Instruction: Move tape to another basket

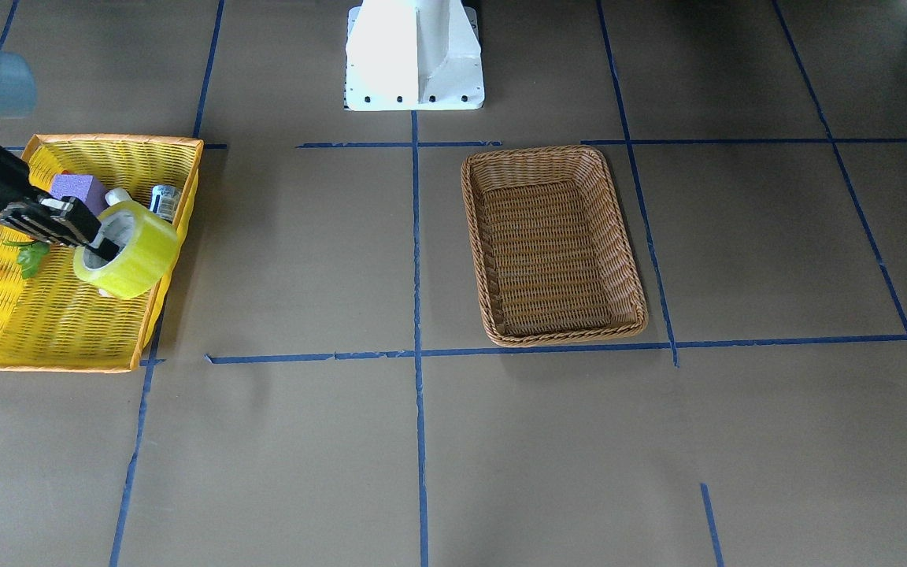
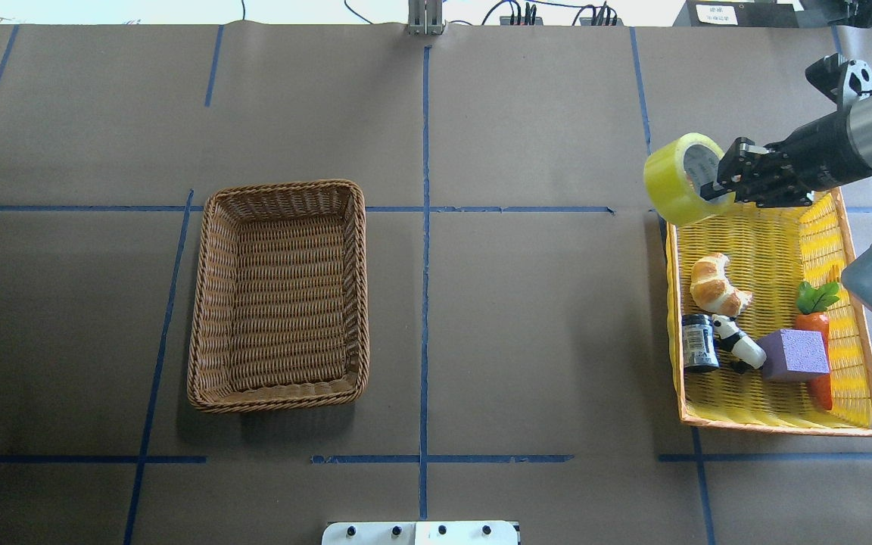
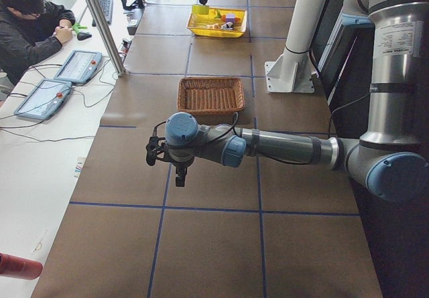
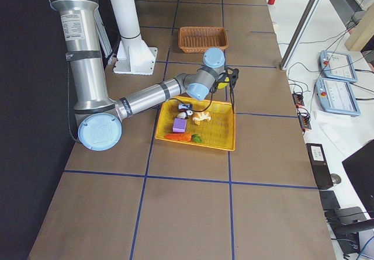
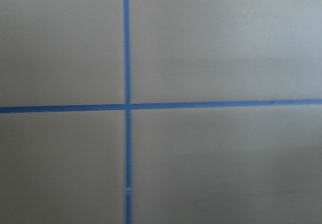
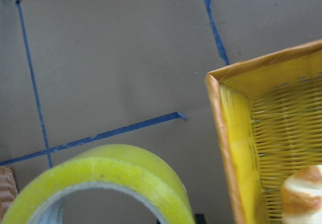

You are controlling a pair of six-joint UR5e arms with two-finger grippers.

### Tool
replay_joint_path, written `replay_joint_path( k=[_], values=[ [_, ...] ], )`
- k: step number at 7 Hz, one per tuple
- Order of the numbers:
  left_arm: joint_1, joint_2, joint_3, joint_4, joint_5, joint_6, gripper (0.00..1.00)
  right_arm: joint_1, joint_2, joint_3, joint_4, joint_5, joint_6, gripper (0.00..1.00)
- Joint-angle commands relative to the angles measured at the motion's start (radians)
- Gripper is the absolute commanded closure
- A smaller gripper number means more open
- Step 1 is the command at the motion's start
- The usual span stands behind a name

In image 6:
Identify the yellow tape roll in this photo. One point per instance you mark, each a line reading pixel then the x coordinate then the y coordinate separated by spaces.
pixel 125 168

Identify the yellow plastic basket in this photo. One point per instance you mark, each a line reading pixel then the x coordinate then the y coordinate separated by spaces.
pixel 267 113

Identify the brown wicker basket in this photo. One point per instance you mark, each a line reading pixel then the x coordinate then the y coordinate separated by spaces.
pixel 9 190

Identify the toy croissant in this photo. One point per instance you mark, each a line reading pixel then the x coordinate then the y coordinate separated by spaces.
pixel 301 196

